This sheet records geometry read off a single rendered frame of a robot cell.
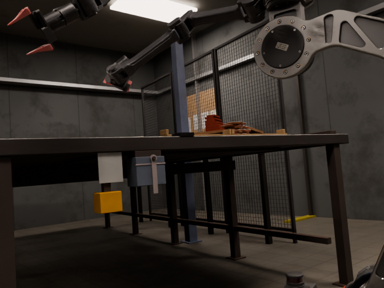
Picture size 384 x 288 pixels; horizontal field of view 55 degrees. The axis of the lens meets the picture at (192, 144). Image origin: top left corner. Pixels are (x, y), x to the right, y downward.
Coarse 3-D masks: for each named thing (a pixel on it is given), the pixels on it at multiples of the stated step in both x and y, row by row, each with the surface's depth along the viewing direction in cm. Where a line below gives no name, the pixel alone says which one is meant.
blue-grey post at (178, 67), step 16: (176, 32) 408; (176, 48) 406; (176, 64) 405; (176, 80) 406; (176, 96) 406; (176, 112) 407; (192, 176) 400; (192, 192) 398; (192, 208) 396; (192, 240) 392
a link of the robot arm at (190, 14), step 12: (240, 0) 159; (252, 0) 154; (192, 12) 180; (204, 12) 176; (216, 12) 169; (228, 12) 164; (240, 12) 161; (264, 12) 158; (180, 24) 176; (192, 24) 180; (204, 24) 177; (180, 36) 181
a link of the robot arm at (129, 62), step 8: (168, 24) 178; (176, 24) 176; (168, 32) 178; (160, 40) 178; (168, 40) 178; (176, 40) 179; (184, 40) 182; (152, 48) 176; (160, 48) 178; (136, 56) 178; (144, 56) 176; (152, 56) 178; (128, 64) 175; (136, 64) 176; (120, 72) 175; (128, 72) 177; (120, 80) 177
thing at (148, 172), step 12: (132, 156) 154; (144, 156) 154; (156, 156) 154; (132, 168) 153; (144, 168) 152; (156, 168) 154; (132, 180) 153; (144, 180) 151; (156, 180) 153; (156, 192) 153
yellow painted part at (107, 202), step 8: (104, 184) 145; (104, 192) 144; (112, 192) 143; (120, 192) 145; (96, 200) 144; (104, 200) 141; (112, 200) 143; (120, 200) 144; (96, 208) 144; (104, 208) 141; (112, 208) 142; (120, 208) 144
